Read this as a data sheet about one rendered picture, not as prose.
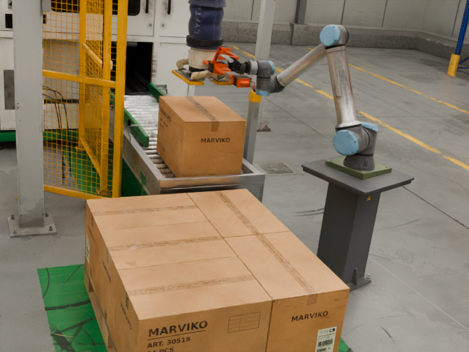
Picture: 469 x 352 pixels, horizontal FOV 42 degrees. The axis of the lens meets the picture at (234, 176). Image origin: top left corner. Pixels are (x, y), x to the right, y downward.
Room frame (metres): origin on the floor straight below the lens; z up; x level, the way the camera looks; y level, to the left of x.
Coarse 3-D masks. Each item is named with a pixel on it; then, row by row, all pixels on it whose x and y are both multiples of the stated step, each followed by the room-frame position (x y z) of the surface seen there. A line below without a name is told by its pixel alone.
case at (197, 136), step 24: (168, 96) 4.06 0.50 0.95; (192, 96) 4.13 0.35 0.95; (168, 120) 3.82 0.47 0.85; (192, 120) 3.55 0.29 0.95; (216, 120) 3.60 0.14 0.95; (240, 120) 3.66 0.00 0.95; (168, 144) 3.79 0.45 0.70; (192, 144) 3.53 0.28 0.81; (216, 144) 3.59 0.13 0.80; (240, 144) 3.66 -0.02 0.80; (192, 168) 3.54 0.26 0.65; (216, 168) 3.60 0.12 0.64; (240, 168) 3.66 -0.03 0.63
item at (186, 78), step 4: (184, 68) 3.89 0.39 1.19; (172, 72) 3.94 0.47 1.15; (176, 72) 3.90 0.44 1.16; (180, 72) 3.89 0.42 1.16; (180, 76) 3.80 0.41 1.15; (184, 76) 3.78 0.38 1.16; (188, 76) 3.79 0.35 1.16; (184, 80) 3.73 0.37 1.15; (188, 80) 3.70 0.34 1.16; (192, 80) 3.69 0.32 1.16; (196, 80) 3.70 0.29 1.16; (200, 80) 3.73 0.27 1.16; (188, 84) 3.66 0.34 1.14; (192, 84) 3.67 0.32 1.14; (196, 84) 3.68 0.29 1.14; (200, 84) 3.69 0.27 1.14
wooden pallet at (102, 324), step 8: (88, 272) 3.02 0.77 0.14; (88, 280) 3.02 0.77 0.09; (88, 288) 3.02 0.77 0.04; (96, 296) 2.80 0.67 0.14; (96, 304) 2.90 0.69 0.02; (96, 312) 2.82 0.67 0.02; (104, 320) 2.61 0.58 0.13; (104, 328) 2.61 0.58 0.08; (104, 336) 2.60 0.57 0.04; (112, 344) 2.54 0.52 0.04
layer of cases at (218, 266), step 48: (240, 192) 3.48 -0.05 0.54; (96, 240) 2.83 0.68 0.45; (144, 240) 2.72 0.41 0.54; (192, 240) 2.77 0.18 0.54; (240, 240) 2.83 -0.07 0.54; (288, 240) 2.89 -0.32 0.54; (96, 288) 2.81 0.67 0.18; (144, 288) 2.28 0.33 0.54; (192, 288) 2.32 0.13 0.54; (240, 288) 2.36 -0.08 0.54; (288, 288) 2.41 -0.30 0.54; (336, 288) 2.45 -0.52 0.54; (144, 336) 2.06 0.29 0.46; (192, 336) 2.15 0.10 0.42; (240, 336) 2.24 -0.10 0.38; (288, 336) 2.35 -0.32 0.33; (336, 336) 2.46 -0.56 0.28
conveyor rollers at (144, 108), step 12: (132, 96) 5.53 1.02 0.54; (144, 96) 5.58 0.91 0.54; (132, 108) 5.09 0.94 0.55; (144, 108) 5.14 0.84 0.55; (156, 108) 5.18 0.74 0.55; (144, 120) 4.78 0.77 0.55; (156, 120) 4.81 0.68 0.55; (132, 132) 4.44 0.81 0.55; (156, 132) 4.52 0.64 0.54; (156, 144) 4.24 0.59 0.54; (156, 156) 3.97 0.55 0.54; (168, 168) 3.74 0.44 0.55
